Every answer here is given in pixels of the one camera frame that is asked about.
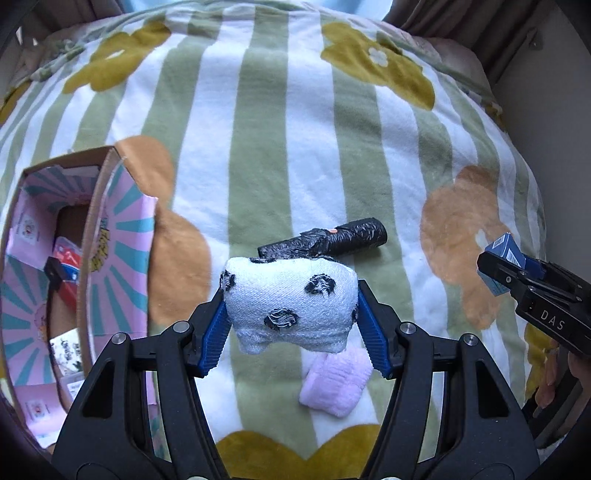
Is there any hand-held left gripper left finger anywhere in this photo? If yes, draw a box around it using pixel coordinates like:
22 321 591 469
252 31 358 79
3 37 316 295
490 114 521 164
51 288 232 480

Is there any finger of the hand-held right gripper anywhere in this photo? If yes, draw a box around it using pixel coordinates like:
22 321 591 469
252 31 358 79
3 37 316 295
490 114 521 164
519 256 555 282
477 251 525 298

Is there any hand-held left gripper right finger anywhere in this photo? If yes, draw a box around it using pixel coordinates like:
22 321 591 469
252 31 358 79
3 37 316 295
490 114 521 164
355 279 541 480

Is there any small blue silver box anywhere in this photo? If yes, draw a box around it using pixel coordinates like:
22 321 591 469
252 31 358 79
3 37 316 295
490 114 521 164
477 232 527 297

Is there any white black-spotted sock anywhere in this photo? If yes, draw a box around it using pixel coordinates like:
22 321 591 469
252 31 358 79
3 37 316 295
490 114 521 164
221 256 360 355

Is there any cardboard box with pink lining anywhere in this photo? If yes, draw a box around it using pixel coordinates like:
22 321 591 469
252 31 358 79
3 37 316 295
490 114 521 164
0 145 160 444

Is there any white patterned sock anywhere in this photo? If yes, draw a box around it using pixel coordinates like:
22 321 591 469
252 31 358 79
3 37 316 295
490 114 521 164
48 328 86 377

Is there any clear plastic case white label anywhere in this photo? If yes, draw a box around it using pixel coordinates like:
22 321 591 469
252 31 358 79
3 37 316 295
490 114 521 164
58 374 86 407

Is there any plastic case red blue label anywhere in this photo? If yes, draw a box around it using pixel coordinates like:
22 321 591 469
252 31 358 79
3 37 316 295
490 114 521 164
52 237 85 283

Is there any folded pink cloth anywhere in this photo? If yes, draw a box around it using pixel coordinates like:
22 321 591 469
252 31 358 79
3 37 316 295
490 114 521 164
299 348 374 418

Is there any black garbage bag roll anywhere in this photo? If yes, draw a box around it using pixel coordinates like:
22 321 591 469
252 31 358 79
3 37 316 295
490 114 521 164
257 216 387 261

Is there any striped flower print blanket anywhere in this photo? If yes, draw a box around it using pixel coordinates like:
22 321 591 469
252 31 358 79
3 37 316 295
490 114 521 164
0 0 548 467

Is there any brown curtain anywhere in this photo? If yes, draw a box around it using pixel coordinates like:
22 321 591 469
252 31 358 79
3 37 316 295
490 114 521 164
383 0 555 84

